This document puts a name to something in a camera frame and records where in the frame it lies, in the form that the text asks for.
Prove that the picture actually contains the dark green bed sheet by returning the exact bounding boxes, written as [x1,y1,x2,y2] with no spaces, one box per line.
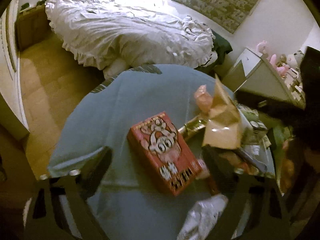
[195,29,233,75]

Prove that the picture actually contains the white ruffled duvet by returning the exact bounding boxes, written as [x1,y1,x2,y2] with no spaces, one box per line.
[45,0,217,70]

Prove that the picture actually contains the tan paper bag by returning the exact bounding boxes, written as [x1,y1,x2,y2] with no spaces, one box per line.
[202,77,242,150]

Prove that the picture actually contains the silver foil wrapper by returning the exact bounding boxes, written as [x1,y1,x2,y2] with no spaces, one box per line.
[177,194,228,239]

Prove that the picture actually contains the pink wrapper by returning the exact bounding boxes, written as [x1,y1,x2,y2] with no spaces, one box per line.
[194,85,213,114]

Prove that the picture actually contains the gold foil stick wrapper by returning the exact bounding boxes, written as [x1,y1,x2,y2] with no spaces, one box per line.
[178,115,208,141]

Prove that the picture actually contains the white bedside cabinet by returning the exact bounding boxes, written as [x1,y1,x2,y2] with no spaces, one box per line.
[222,48,305,109]

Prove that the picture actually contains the pink plush toys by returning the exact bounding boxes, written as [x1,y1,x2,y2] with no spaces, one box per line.
[256,41,304,78]

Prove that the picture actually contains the round blue table cloth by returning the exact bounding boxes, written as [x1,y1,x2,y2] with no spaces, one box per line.
[48,64,220,239]

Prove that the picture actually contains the red cartoon snack box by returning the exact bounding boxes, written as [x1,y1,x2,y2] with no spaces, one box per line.
[127,112,202,196]

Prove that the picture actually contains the wooden nightstand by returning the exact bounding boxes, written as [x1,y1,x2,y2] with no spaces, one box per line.
[16,4,50,51]

